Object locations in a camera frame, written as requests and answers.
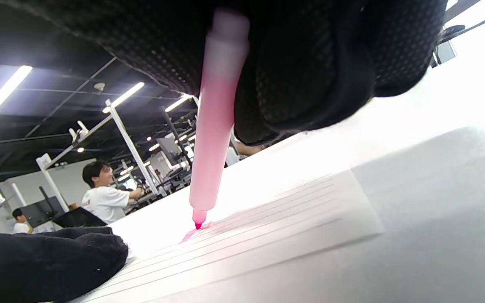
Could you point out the person's left hand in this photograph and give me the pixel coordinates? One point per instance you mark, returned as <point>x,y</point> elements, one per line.
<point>36,265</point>

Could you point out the white metal frame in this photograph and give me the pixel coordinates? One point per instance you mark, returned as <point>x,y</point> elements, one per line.
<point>131,147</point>

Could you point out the black monitor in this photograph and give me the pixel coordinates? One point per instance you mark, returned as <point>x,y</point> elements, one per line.
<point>40,212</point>

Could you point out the long ceiling light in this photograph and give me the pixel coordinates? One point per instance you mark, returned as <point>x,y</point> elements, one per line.
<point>6,89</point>
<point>123,97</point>

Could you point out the person's right hand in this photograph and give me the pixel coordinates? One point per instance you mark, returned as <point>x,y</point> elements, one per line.
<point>310,63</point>

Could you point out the white lined paper sheet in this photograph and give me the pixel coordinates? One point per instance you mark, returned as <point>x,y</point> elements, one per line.
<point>267,235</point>

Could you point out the black computer mouse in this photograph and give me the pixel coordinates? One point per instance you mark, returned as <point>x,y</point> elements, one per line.
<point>454,28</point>

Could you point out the pink highlighter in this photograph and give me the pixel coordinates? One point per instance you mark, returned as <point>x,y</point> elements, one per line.
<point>213,160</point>

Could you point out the black desk mat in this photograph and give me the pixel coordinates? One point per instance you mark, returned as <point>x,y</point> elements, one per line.
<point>449,35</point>

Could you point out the grey monitor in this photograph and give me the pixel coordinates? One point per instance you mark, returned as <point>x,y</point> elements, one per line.
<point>169,150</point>

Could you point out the black swivel chair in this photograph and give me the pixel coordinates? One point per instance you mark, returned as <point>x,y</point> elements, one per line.
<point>78,218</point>

